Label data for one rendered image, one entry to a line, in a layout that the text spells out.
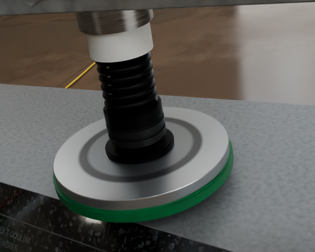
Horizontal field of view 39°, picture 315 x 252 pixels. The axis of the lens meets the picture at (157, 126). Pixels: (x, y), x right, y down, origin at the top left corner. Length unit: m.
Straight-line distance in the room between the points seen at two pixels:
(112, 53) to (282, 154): 0.26
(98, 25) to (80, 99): 0.40
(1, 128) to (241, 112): 0.40
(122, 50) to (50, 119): 0.35
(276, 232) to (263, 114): 0.26
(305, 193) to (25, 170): 0.37
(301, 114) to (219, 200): 0.23
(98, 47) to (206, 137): 0.17
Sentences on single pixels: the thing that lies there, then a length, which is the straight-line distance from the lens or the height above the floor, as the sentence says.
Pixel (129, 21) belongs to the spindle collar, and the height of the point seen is 1.08.
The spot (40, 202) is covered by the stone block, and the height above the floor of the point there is 0.86.
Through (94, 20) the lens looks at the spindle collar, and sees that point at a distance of 0.45.
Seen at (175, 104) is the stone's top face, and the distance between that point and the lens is 0.74.
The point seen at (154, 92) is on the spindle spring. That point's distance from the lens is 0.50.
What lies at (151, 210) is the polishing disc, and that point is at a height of 0.90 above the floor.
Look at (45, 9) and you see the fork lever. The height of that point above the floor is 1.10.
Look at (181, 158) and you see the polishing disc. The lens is 0.51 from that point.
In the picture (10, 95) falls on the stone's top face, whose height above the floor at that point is 0.87.
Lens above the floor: 1.18
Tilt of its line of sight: 27 degrees down
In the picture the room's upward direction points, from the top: 10 degrees counter-clockwise
